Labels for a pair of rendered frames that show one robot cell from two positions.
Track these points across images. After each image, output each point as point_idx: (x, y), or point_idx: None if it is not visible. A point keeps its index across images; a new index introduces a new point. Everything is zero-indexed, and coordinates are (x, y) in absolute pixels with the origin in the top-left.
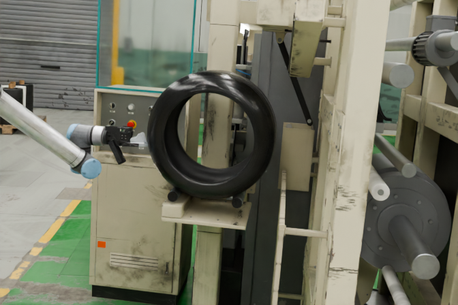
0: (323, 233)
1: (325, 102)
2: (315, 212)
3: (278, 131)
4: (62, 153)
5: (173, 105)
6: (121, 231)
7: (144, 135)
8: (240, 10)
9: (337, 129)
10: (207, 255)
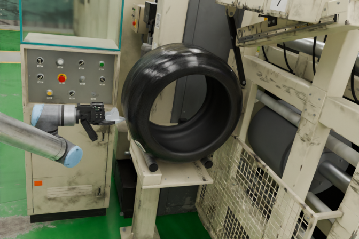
0: (340, 214)
1: (259, 68)
2: (237, 148)
3: (196, 80)
4: (44, 151)
5: (162, 87)
6: (57, 169)
7: (116, 110)
8: None
9: (350, 123)
10: (151, 188)
